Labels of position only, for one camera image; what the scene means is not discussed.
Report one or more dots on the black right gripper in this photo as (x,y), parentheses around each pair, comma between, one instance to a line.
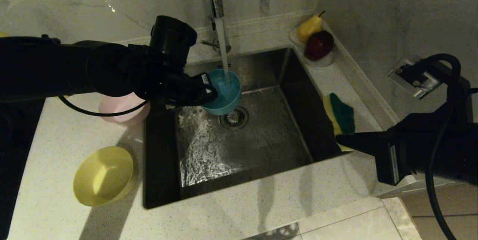
(407,150)

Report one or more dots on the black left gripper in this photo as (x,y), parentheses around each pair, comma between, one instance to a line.
(171,87)

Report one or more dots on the blue plastic bowl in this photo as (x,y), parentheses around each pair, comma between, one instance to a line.
(229,98)

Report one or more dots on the yellow green sponge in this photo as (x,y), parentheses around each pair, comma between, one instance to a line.
(343,115)

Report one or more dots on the pink plastic bowl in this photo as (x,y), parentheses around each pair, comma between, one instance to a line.
(123,115)

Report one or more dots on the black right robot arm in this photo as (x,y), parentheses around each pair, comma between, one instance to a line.
(459,150)

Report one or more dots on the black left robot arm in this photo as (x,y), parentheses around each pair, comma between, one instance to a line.
(56,68)

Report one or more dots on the stainless steel sink basin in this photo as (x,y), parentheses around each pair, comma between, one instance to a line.
(283,146)

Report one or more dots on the round metal drain strainer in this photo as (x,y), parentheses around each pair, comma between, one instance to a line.
(239,122)

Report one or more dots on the dark red apple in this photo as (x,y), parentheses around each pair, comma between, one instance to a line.
(318,46)

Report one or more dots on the yellow pear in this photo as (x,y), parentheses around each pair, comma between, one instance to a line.
(308,29)

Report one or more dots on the yellow plastic bowl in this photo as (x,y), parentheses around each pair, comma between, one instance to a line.
(101,176)

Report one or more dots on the black induction cooktop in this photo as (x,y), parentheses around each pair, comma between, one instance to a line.
(15,158)

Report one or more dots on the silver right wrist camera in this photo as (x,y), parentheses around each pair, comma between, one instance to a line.
(414,77)

